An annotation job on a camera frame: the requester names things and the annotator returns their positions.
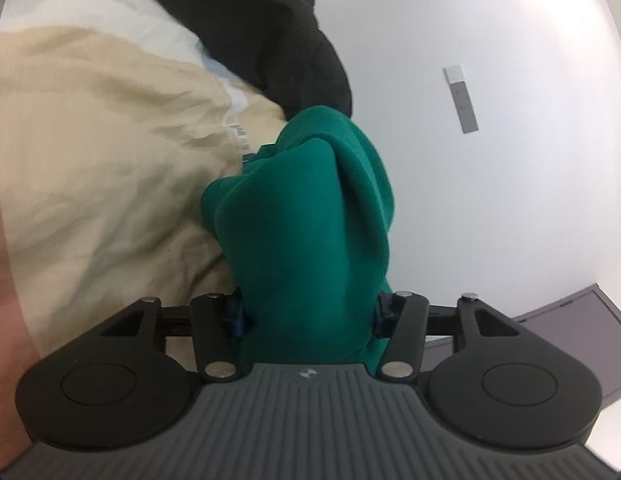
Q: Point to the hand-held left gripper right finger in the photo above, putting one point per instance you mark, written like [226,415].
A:
[408,330]

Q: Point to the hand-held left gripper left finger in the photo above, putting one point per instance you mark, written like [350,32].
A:
[213,332]

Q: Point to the green hoodie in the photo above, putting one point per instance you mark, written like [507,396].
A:
[310,230]

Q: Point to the grey wardrobe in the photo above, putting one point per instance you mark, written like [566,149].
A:
[590,330]

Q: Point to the black jacket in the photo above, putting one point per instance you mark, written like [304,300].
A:
[270,30]

